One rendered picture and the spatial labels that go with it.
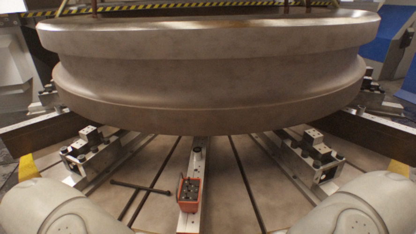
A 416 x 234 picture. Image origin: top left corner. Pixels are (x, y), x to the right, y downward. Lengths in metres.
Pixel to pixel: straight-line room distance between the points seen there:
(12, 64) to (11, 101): 1.08
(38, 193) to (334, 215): 0.57
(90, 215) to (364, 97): 3.69
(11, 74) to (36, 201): 4.45
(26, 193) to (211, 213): 1.52
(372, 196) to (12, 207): 0.72
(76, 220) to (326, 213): 0.43
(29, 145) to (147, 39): 2.21
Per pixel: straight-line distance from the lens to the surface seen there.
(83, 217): 0.44
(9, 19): 4.87
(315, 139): 1.96
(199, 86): 1.69
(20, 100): 5.56
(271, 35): 1.54
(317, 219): 0.45
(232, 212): 1.92
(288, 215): 1.98
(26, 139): 3.20
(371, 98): 3.82
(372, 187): 0.54
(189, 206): 1.39
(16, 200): 0.59
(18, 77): 4.90
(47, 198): 0.54
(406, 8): 7.13
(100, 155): 2.17
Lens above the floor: 1.89
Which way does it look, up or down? 27 degrees down
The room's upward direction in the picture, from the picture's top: 1 degrees counter-clockwise
